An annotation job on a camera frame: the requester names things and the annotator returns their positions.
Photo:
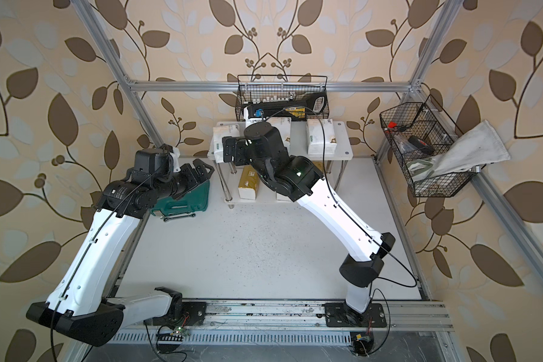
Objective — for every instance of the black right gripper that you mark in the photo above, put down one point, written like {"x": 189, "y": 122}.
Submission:
{"x": 242, "y": 158}

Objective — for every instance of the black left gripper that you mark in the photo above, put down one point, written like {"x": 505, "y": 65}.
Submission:
{"x": 205, "y": 173}

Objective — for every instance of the white tissue pack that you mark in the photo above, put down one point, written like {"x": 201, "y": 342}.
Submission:
{"x": 283, "y": 124}
{"x": 321, "y": 137}
{"x": 219, "y": 132}

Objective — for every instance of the gold tissue pack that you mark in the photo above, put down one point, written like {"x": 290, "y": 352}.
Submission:
{"x": 282, "y": 198}
{"x": 248, "y": 184}
{"x": 319, "y": 166}

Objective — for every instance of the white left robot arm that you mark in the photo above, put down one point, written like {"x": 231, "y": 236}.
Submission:
{"x": 77, "y": 307}

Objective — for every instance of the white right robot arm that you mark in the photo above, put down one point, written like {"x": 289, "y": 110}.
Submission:
{"x": 297, "y": 178}

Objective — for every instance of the white two-tier shelf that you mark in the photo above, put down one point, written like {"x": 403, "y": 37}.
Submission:
{"x": 229, "y": 181}

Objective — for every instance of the green plastic container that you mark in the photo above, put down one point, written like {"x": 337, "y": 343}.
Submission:
{"x": 192, "y": 202}

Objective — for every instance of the black yellow box in basket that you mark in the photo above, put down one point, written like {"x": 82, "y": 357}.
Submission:
{"x": 299, "y": 108}

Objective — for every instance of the small circuit board left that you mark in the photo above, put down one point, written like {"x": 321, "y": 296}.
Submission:
{"x": 169, "y": 341}

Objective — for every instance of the black device in right basket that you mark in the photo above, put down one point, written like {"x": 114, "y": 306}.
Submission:
{"x": 421, "y": 145}

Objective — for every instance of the round black connector right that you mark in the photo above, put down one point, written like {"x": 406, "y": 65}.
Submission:
{"x": 361, "y": 344}

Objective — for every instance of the white cloth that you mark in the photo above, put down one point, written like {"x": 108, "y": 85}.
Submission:
{"x": 479, "y": 146}

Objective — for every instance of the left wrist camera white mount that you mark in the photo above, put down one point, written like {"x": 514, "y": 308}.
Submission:
{"x": 175, "y": 154}

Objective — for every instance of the black wire basket back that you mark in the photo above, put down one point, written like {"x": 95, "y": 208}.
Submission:
{"x": 261, "y": 87}

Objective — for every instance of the black wire basket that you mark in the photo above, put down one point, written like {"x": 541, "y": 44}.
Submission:
{"x": 422, "y": 119}
{"x": 261, "y": 87}

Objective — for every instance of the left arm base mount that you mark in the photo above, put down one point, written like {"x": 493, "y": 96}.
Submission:
{"x": 192, "y": 313}

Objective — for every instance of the black wire basket right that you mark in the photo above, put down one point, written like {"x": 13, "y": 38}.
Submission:
{"x": 422, "y": 119}

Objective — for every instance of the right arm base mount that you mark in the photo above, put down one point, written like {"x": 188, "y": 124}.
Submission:
{"x": 341, "y": 315}

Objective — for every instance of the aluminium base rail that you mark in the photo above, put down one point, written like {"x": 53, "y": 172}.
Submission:
{"x": 401, "y": 315}

